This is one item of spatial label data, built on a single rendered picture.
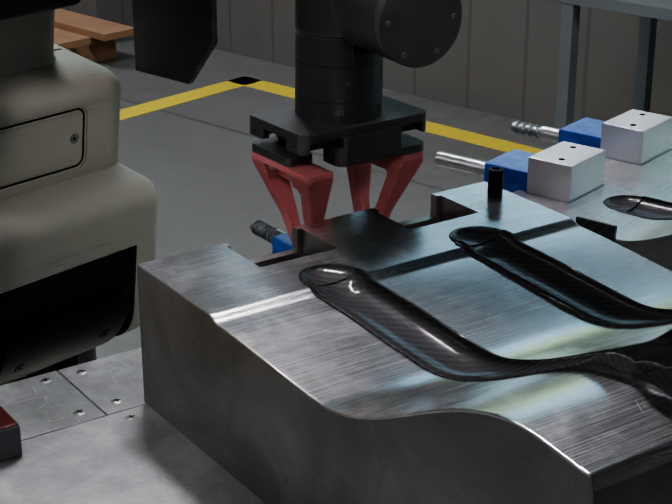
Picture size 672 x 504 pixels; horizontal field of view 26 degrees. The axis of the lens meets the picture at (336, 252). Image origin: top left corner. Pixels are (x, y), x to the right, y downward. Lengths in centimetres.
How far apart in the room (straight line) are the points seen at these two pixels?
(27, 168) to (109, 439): 42
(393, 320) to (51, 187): 52
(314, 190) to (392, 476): 31
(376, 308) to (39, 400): 22
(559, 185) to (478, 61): 324
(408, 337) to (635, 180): 37
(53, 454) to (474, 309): 25
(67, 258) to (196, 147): 277
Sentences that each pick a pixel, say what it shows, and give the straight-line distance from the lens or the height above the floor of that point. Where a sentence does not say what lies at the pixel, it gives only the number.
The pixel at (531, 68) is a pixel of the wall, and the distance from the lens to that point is 418.
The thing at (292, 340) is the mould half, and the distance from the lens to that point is 75.
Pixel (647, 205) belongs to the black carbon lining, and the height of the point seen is 85.
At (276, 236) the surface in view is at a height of 84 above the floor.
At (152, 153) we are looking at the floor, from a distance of 394.
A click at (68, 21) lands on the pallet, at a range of 496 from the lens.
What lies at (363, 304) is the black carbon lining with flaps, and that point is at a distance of 81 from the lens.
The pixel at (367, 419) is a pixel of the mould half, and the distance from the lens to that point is 67.
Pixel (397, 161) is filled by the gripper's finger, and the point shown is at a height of 91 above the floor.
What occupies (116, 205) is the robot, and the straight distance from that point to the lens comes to 124.
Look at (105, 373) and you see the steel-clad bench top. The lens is 92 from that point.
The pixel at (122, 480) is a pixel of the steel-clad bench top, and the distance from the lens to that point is 81.
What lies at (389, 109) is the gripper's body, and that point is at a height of 94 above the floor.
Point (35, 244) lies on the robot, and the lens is 119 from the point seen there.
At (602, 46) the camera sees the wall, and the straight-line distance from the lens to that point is 404.
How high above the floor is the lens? 121
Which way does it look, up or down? 22 degrees down
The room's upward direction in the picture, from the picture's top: straight up
